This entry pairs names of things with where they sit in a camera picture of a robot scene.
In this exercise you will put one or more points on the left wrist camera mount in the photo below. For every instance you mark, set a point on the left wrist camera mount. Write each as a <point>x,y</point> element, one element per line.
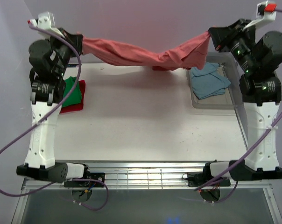
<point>45,21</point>

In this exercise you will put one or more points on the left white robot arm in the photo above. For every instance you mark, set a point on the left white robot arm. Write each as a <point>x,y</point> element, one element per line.
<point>49,59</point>

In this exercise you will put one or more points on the salmon pink t shirt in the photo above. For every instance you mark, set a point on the salmon pink t shirt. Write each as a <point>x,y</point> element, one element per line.
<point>187,55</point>

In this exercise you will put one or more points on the blue t shirt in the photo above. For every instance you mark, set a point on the blue t shirt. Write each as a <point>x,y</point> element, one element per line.
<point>208,81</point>

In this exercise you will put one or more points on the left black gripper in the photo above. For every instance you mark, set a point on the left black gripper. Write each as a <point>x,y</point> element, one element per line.
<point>76,39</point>

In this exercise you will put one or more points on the folded red t shirt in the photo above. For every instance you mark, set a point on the folded red t shirt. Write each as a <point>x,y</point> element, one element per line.
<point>77,107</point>

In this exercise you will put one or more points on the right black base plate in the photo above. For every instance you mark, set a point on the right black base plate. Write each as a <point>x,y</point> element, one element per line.
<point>196,179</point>

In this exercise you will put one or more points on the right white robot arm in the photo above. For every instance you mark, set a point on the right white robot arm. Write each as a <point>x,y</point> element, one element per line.
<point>261,91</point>

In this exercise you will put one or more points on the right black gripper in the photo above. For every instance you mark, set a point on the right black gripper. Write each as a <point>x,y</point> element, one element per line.
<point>222,37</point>

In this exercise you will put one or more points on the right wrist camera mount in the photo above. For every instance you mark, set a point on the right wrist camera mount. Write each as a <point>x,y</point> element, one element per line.
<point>265,14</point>

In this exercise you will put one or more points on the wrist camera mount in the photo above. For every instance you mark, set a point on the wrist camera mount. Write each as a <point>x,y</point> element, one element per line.
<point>45,21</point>
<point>265,14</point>

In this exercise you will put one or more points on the blue label sticker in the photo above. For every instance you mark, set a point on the blue label sticker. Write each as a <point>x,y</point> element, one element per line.
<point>75,65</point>

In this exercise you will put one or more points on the clear plastic bin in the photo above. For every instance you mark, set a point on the clear plastic bin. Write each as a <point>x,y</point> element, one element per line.
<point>232,97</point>

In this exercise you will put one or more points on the aluminium table frame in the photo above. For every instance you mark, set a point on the aluminium table frame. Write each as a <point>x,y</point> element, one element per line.
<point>141,129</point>

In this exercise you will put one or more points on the folded green t shirt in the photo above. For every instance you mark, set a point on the folded green t shirt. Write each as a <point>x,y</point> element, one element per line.
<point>76,96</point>

